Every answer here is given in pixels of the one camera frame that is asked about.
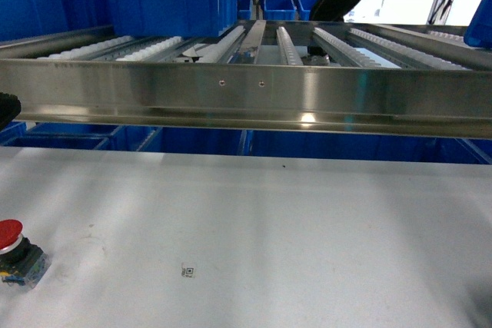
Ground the blue bin under shelf right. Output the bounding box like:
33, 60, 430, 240
158, 128, 491, 164

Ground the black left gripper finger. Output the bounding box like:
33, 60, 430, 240
0, 92, 22, 131

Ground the blue bin under shelf left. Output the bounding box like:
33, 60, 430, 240
1, 123, 157, 151

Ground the steel roller shelf frame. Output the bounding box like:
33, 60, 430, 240
1, 21, 491, 138

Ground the blue bin right edge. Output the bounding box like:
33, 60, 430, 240
464, 0, 491, 49

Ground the blue bin under shelf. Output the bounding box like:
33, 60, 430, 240
1, 123, 157, 151
158, 128, 491, 164

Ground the red mushroom push button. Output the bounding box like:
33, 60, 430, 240
1, 219, 51, 289

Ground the large blue bin on shelf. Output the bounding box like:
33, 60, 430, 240
107, 0, 238, 38

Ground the small QR code sticker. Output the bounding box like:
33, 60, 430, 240
181, 262, 197, 278

